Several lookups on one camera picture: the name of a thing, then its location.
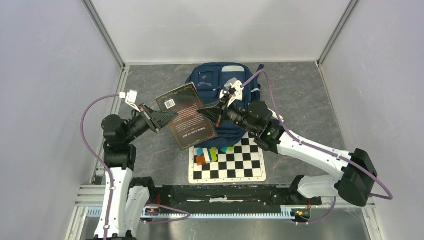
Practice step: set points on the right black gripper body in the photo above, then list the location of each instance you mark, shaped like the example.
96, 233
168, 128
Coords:
224, 101

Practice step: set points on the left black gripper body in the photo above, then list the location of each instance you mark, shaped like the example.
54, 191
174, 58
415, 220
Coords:
154, 127

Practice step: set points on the black hardcover book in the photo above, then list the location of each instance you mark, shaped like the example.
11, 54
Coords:
189, 127

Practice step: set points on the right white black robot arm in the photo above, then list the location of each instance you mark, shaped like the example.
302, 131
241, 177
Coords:
350, 175

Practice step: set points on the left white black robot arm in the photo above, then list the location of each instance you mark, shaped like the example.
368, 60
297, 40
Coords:
126, 196

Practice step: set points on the teal toy block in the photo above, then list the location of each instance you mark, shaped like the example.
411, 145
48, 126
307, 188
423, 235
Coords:
224, 150

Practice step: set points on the light blue toy block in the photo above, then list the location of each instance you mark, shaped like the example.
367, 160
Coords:
200, 152

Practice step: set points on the brown orange toy block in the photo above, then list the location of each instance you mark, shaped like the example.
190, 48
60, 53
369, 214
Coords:
200, 160

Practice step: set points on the black and white chessboard mat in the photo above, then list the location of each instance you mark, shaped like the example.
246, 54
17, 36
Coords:
245, 164

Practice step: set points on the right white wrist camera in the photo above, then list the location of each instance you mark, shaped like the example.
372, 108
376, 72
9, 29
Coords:
234, 88

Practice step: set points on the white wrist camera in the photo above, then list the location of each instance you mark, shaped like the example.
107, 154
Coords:
130, 98
234, 88

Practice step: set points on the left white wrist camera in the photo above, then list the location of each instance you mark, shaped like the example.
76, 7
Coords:
130, 98

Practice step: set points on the aluminium frame rail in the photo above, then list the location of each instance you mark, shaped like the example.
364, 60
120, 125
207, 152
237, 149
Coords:
286, 212

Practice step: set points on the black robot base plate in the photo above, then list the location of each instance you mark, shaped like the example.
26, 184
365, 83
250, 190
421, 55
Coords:
228, 199

